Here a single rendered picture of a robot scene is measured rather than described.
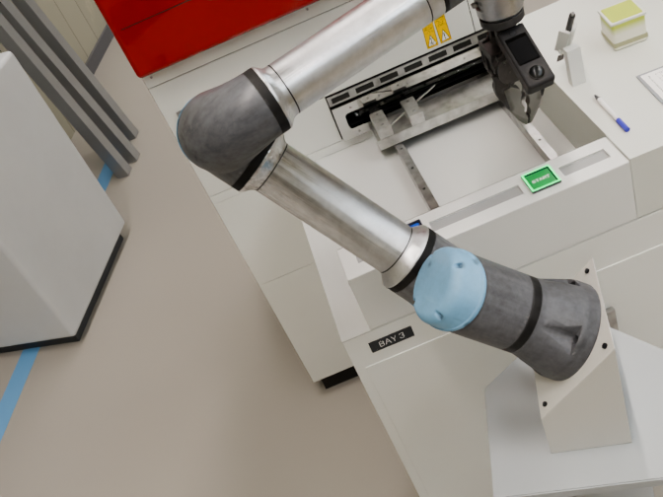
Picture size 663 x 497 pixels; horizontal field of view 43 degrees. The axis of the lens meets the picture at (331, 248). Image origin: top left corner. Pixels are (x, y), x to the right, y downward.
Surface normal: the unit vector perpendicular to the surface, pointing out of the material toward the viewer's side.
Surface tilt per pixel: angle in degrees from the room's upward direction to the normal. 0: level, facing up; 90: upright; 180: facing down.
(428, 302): 44
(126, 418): 0
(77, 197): 90
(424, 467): 90
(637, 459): 0
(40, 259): 90
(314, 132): 90
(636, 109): 0
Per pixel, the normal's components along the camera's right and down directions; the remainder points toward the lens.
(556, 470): -0.33, -0.71
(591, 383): -0.06, 0.68
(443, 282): -0.89, -0.30
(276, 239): 0.22, 0.59
